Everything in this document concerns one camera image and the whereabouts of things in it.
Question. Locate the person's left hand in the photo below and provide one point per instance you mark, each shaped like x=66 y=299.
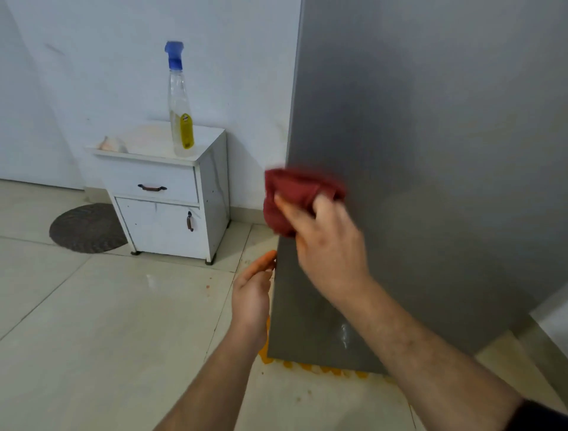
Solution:
x=250 y=297

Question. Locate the person's right hand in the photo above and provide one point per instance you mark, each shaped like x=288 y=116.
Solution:
x=333 y=257

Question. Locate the red cloth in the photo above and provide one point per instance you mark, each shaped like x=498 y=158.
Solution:
x=293 y=186

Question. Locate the silver refrigerator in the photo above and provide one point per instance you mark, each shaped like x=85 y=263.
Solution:
x=443 y=155

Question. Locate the spray bottle blue nozzle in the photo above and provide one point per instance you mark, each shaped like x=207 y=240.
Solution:
x=179 y=115

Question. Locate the person's right forearm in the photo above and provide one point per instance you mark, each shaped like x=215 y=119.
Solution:
x=443 y=364

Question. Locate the person's left forearm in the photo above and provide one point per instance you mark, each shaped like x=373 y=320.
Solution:
x=213 y=386

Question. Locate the small white marble table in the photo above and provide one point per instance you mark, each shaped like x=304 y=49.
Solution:
x=151 y=177

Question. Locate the round dark woven mat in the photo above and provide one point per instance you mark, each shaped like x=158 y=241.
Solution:
x=86 y=228

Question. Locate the white door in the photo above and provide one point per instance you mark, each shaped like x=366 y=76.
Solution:
x=26 y=111

